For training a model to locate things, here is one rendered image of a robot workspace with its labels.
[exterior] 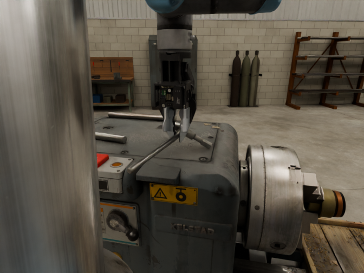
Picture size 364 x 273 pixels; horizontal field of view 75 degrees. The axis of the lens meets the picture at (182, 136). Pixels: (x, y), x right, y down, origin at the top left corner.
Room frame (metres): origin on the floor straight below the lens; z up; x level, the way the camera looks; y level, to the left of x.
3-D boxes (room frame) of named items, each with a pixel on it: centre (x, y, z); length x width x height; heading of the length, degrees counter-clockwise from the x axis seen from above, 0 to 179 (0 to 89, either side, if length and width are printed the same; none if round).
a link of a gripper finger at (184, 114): (0.54, 0.00, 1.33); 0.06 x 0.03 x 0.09; 168
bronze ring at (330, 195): (0.60, -0.42, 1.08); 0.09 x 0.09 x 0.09; 78
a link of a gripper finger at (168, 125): (0.55, 0.03, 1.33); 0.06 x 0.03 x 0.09; 168
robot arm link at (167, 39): (0.55, 0.01, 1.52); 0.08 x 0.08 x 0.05
